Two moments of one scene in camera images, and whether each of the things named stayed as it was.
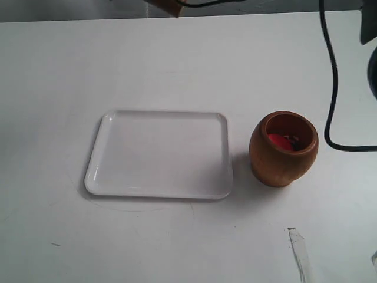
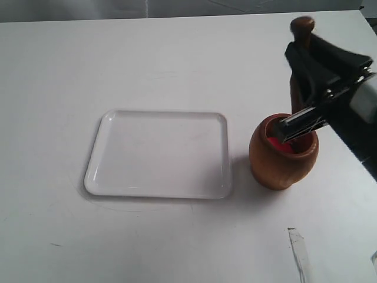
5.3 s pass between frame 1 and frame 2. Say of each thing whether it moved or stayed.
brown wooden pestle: moved
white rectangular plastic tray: stayed
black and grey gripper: moved
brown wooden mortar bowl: stayed
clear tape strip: stayed
